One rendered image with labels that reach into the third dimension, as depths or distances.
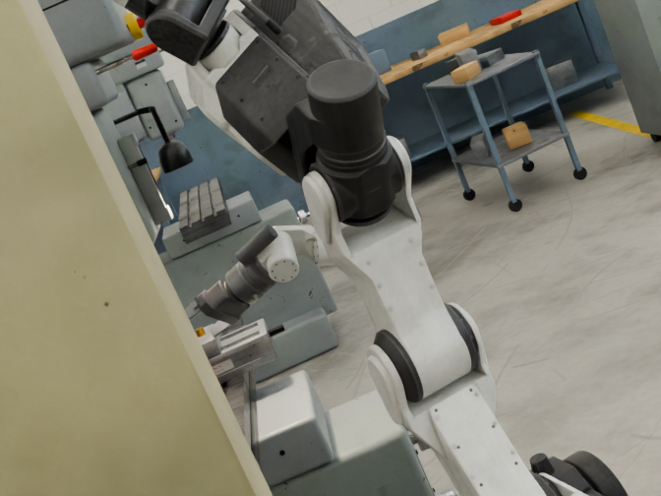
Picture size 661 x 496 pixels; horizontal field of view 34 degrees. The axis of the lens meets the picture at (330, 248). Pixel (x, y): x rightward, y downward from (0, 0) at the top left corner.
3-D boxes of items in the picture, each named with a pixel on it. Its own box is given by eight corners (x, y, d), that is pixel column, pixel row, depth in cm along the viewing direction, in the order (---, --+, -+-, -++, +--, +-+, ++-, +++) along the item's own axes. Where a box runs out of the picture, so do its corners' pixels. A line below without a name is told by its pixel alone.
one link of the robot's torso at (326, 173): (405, 145, 178) (368, 111, 186) (335, 180, 174) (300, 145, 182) (413, 204, 187) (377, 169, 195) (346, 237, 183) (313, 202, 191)
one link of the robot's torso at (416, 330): (496, 373, 194) (410, 136, 179) (414, 420, 189) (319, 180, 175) (454, 351, 208) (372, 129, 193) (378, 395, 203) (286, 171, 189)
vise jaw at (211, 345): (220, 336, 274) (213, 322, 273) (221, 353, 260) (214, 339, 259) (199, 345, 274) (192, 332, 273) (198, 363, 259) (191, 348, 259)
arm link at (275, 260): (265, 274, 236) (301, 240, 233) (271, 304, 228) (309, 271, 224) (226, 248, 230) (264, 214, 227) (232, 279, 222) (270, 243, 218)
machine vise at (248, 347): (273, 341, 276) (257, 303, 274) (278, 358, 262) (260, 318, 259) (148, 398, 275) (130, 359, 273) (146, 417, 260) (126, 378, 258)
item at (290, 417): (324, 407, 276) (305, 367, 273) (335, 462, 242) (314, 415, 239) (144, 485, 276) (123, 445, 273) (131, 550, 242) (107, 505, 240)
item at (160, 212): (173, 216, 247) (134, 131, 243) (172, 218, 243) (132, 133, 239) (157, 222, 247) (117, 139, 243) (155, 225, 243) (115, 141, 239)
